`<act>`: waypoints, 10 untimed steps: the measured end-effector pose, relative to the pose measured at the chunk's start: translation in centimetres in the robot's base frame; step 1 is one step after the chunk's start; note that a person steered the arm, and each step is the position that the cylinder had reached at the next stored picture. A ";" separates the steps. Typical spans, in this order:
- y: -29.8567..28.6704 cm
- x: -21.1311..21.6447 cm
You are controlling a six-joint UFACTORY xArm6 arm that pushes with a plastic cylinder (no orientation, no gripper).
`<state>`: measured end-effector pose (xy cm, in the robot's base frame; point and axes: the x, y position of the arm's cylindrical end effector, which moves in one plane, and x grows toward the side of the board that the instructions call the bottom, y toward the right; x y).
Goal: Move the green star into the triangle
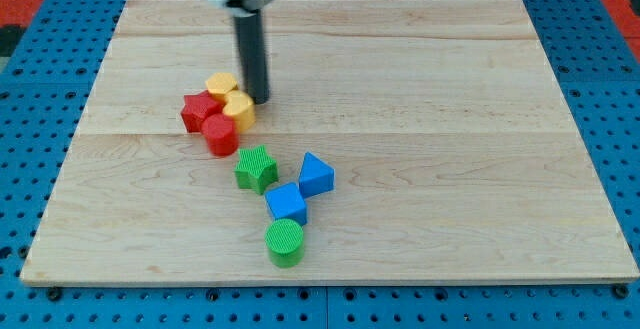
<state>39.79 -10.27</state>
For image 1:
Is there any blue triangle block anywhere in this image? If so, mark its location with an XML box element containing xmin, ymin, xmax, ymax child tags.
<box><xmin>298</xmin><ymin>152</ymin><xmax>335</xmax><ymax>198</ymax></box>

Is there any green star block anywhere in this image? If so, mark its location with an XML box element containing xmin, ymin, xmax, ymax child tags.
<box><xmin>234</xmin><ymin>145</ymin><xmax>279</xmax><ymax>195</ymax></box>

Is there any red star block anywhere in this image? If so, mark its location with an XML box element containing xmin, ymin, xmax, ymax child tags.
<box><xmin>180</xmin><ymin>91</ymin><xmax>223</xmax><ymax>133</ymax></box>

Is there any blue cube block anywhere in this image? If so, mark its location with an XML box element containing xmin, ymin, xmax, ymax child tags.
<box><xmin>264</xmin><ymin>182</ymin><xmax>307</xmax><ymax>226</ymax></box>

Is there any yellow heart block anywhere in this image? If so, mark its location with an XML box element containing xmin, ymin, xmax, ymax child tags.
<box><xmin>222</xmin><ymin>90</ymin><xmax>256</xmax><ymax>133</ymax></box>

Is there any green cylinder block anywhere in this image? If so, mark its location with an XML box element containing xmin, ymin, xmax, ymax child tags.
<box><xmin>264</xmin><ymin>218</ymin><xmax>304</xmax><ymax>268</ymax></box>

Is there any red cylinder block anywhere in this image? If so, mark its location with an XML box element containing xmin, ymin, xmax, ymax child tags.
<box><xmin>201</xmin><ymin>113</ymin><xmax>239</xmax><ymax>157</ymax></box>

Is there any yellow hexagon block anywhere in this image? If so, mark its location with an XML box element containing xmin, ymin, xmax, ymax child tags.
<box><xmin>205</xmin><ymin>72</ymin><xmax>238</xmax><ymax>102</ymax></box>

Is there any light wooden board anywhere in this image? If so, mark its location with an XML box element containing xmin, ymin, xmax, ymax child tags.
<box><xmin>21</xmin><ymin>0</ymin><xmax>639</xmax><ymax>287</ymax></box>

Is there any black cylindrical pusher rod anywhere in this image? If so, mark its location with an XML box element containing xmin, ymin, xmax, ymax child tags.
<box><xmin>233</xmin><ymin>10</ymin><xmax>270</xmax><ymax>105</ymax></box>

